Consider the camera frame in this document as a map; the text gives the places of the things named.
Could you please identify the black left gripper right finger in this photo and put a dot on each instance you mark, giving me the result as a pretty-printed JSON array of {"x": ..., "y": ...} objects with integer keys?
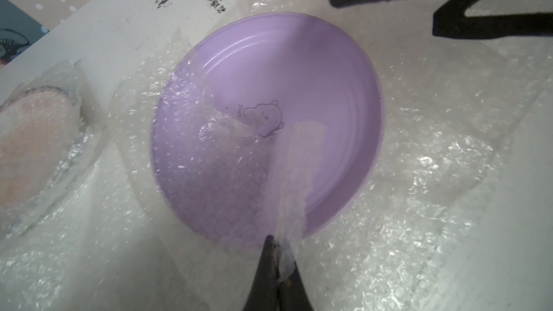
[{"x": 291, "y": 293}]

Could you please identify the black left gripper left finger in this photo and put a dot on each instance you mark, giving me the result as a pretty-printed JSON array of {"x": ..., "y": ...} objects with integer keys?
[{"x": 263, "y": 293}]

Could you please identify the purple plate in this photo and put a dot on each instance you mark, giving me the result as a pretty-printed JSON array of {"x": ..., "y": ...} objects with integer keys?
[{"x": 275, "y": 119}]

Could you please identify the patterned plate in bubble wrap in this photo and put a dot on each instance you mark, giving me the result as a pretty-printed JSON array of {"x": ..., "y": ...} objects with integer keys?
[{"x": 51, "y": 131}]

